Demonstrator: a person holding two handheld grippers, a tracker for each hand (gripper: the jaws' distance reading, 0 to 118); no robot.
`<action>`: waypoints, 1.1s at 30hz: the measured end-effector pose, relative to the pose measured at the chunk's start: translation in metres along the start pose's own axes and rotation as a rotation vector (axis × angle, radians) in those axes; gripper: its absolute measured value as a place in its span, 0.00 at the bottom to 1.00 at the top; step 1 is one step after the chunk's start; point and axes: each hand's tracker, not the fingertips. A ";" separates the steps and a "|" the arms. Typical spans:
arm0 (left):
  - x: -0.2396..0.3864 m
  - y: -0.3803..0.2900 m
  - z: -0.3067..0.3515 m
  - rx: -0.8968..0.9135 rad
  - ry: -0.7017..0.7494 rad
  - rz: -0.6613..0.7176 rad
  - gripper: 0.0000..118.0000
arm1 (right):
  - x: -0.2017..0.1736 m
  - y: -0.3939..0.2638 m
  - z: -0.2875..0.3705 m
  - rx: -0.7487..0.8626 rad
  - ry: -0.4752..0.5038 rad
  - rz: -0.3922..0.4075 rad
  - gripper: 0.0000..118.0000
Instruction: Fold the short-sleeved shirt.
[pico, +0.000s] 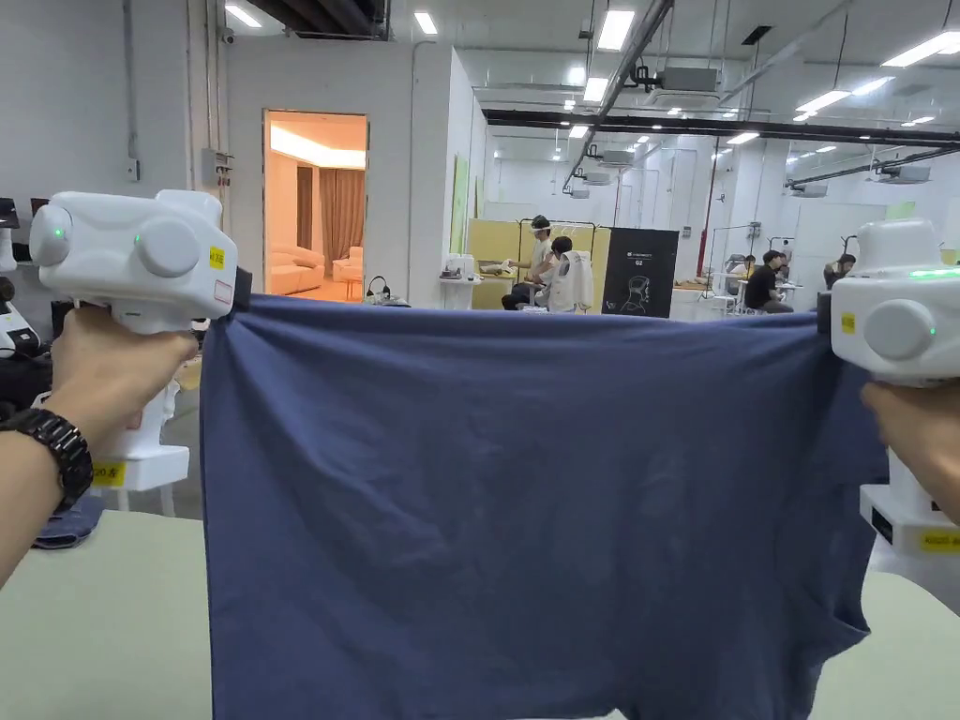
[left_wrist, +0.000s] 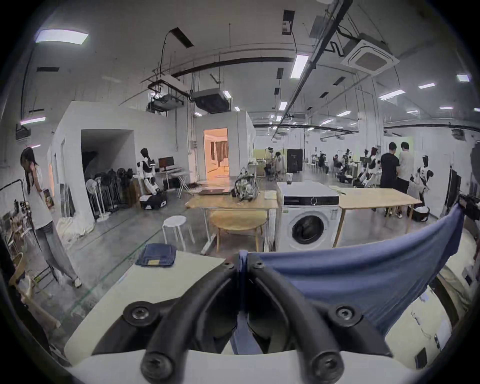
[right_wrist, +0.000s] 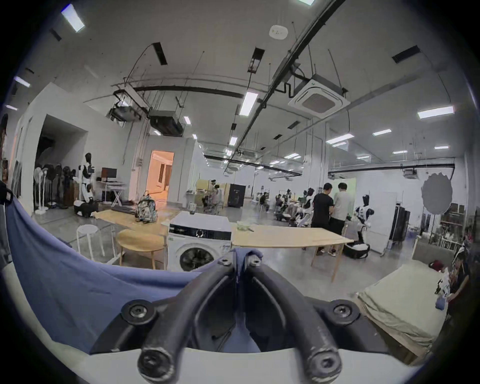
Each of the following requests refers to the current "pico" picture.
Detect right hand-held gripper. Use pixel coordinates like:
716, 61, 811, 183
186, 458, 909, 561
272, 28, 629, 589
816, 218, 960, 557

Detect person's right hand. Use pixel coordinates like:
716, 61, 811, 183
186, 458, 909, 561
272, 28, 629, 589
860, 382, 960, 526

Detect cream sofa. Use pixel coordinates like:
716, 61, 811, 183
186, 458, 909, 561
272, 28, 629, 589
268, 243, 327, 296

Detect white and black robot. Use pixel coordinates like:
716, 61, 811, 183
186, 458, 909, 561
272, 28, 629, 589
0, 198, 53, 363

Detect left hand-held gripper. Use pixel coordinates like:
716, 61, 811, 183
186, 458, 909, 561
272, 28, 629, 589
28, 188, 253, 493

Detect person's left hand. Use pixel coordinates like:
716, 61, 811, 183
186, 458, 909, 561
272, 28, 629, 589
44, 304, 202, 456

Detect blue denim cloth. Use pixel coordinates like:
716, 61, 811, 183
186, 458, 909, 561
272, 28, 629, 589
32, 494, 107, 550

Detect person's left forearm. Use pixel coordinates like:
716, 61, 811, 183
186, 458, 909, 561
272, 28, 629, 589
0, 407, 96, 593

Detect grey wall electrical box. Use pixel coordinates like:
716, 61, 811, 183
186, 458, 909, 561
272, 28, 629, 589
200, 146, 237, 188

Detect black standing banner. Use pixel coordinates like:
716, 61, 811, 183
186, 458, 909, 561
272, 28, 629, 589
601, 227, 682, 321

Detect dark blue shirt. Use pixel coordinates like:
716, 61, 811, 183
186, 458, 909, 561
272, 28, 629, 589
198, 292, 892, 720

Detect white round table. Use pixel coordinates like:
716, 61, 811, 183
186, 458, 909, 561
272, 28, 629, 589
438, 254, 487, 309

